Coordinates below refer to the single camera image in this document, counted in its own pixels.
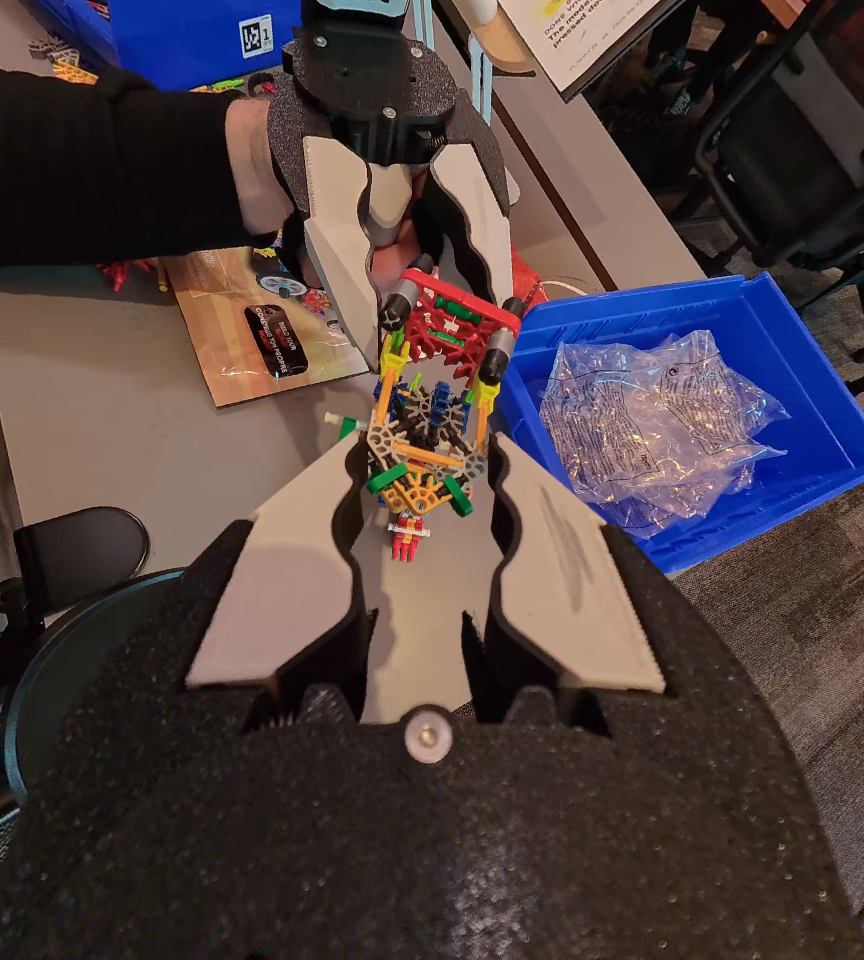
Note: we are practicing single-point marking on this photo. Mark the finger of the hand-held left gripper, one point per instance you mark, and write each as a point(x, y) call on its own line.
point(480, 217)
point(334, 225)

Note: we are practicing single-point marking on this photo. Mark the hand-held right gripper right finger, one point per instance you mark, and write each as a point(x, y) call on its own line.
point(574, 600)

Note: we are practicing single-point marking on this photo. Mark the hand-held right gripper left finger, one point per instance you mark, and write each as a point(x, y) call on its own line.
point(282, 600)

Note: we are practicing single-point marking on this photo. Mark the green connector toy assembly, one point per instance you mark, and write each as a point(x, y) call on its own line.
point(469, 296)

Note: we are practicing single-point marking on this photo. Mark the small multicolour toy assembly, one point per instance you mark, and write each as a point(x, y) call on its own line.
point(420, 487)

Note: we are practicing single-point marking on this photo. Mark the short yellow rod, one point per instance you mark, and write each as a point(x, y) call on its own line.
point(383, 401)
point(481, 424)

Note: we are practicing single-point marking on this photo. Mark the person's left forearm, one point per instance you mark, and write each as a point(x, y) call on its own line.
point(86, 165)

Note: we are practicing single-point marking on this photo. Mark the person's left hand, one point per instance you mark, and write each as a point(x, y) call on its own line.
point(255, 165)

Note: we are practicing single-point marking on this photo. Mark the white adjustable book stand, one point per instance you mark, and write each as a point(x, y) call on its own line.
point(484, 82)

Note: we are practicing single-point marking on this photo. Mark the construction toy set plastic bag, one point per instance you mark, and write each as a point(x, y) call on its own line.
point(214, 315)

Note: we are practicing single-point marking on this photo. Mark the long yellow rod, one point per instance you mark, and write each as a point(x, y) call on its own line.
point(161, 276)

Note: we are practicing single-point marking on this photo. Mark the clear plastic bag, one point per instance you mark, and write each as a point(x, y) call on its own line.
point(649, 420)

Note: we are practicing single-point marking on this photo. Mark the large blue plastic bin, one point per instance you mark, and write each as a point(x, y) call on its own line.
point(176, 30)

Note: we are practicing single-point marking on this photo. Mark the instruction booklet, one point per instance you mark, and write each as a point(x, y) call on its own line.
point(589, 37)

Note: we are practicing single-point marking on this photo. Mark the red fan connector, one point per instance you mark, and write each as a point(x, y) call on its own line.
point(120, 271)

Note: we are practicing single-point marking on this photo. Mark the black mesh office chair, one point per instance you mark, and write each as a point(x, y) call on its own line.
point(777, 165)

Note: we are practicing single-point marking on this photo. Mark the pile of toy connectors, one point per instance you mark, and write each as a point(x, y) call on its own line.
point(64, 67)

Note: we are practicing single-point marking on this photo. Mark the small blue plastic bin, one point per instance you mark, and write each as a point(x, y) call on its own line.
point(814, 360)

